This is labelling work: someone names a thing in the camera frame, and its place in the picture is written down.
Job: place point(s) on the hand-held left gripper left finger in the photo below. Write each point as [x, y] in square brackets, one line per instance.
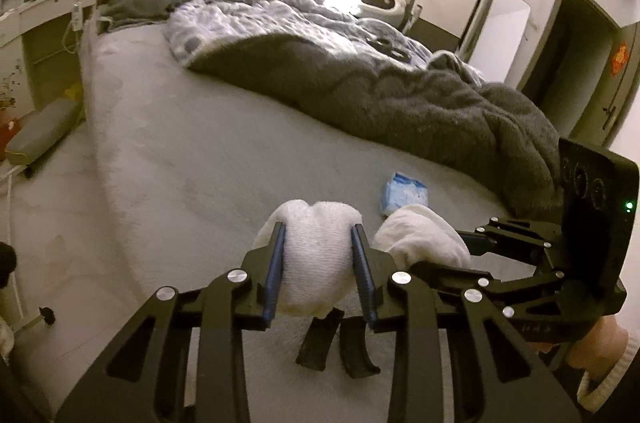
[272, 273]

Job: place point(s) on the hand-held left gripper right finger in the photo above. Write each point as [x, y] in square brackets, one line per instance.
[362, 273]

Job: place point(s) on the grey-green pillow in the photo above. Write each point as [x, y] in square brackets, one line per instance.
[145, 0]

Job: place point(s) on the grey bed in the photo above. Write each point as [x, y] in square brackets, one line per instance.
[175, 153]

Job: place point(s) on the wheeled clothes rack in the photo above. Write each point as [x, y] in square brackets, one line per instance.
[47, 315]

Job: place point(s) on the grey cushioned stool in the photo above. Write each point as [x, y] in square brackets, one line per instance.
[42, 128]

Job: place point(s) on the white sock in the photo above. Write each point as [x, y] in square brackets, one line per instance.
[317, 253]
[420, 238]

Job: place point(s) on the patterned blue-grey duvet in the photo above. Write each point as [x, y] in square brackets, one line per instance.
[260, 10]

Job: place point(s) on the black curved band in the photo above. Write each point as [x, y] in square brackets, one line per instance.
[357, 350]
[315, 343]

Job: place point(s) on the orange bag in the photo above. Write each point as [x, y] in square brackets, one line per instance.
[7, 138]

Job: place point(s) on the blue tissue pack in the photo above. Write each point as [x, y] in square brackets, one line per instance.
[402, 195]

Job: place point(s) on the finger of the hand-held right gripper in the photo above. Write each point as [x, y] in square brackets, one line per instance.
[515, 240]
[450, 275]

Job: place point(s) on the person's right forearm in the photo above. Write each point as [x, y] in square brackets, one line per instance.
[605, 348]

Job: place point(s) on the dark grey fleece blanket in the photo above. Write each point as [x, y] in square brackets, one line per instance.
[400, 113]

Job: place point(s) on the dark framed door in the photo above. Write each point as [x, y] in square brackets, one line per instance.
[575, 53]

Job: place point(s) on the red door ornament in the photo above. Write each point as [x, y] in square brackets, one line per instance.
[620, 59]

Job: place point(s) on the white dressing table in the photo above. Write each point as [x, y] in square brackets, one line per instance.
[45, 23]

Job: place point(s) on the yellow plastic bag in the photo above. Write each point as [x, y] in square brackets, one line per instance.
[74, 92]

